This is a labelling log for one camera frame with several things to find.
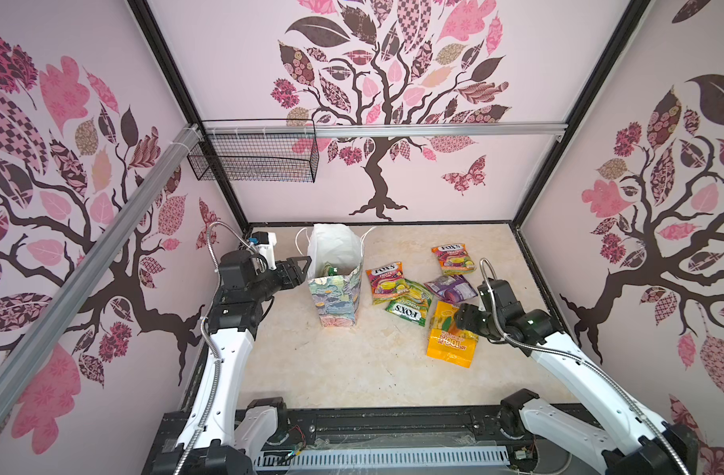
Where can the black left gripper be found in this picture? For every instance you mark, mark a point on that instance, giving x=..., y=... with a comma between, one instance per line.
x=290, y=270

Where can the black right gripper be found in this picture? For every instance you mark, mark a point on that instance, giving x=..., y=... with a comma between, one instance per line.
x=463, y=316

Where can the purple Fox's candy packet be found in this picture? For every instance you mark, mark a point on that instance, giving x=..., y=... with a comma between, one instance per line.
x=452, y=289

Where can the floral white paper bag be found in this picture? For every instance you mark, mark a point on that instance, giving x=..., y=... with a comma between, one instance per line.
x=337, y=298

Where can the light green Fox's candy packet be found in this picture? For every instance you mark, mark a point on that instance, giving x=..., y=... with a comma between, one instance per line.
x=412, y=310

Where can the orange red Fox's candy packet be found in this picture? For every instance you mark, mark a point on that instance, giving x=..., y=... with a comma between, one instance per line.
x=388, y=282

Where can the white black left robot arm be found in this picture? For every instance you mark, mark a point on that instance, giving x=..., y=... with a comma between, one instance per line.
x=214, y=440

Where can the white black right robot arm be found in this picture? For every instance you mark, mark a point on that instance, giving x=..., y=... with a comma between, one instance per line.
x=626, y=438

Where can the yellow snack packet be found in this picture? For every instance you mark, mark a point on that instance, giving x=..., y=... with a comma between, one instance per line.
x=446, y=341

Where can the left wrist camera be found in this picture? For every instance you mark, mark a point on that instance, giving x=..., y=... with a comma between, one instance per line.
x=264, y=243

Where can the black wire basket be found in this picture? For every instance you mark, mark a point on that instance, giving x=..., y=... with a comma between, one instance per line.
x=260, y=150

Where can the black base frame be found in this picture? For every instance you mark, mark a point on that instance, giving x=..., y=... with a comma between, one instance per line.
x=369, y=428

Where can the rear aluminium rail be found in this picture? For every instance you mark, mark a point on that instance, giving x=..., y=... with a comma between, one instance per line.
x=386, y=131

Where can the aluminium rail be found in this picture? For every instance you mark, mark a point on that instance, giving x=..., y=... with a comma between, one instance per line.
x=386, y=131
x=26, y=358

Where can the white slotted cable duct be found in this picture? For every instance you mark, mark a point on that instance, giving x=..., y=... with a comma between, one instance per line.
x=384, y=458

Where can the left aluminium rail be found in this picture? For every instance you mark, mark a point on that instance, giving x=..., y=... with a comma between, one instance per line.
x=26, y=358

